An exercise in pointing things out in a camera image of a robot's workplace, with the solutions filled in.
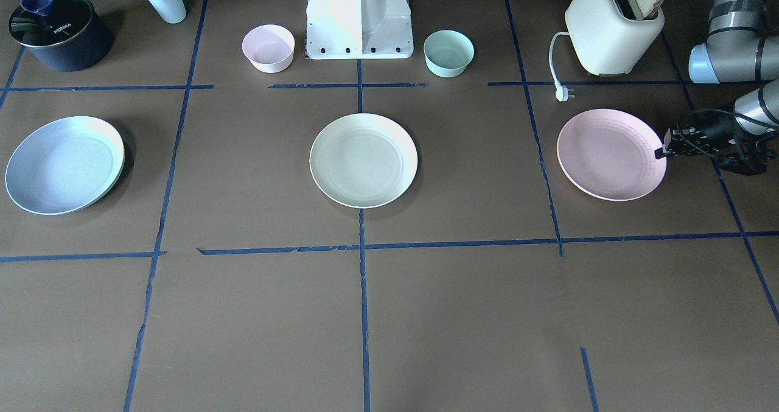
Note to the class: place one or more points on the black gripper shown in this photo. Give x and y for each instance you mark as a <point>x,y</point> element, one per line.
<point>720,133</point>

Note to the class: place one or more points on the pink plate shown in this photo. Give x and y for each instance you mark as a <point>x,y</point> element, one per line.
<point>610,154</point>

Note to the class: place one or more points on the blue plate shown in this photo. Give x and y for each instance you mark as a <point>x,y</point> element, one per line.
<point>65,166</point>

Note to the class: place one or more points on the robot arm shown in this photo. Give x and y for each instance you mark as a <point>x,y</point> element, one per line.
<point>736,51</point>

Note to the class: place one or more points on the cream toaster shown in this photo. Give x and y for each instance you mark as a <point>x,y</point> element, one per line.
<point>607,37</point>

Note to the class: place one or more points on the green bowl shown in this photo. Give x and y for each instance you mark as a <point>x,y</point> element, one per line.
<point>448,53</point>

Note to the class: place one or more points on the cream plate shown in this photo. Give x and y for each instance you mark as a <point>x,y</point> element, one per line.
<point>363,160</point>

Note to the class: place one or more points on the pink bowl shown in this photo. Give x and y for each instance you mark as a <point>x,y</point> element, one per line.
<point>269,48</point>

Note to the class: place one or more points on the dark blue saucepan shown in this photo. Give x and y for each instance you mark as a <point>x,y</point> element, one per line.
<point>64,35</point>

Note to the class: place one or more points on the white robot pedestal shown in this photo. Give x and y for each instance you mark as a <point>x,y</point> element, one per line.
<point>358,30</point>

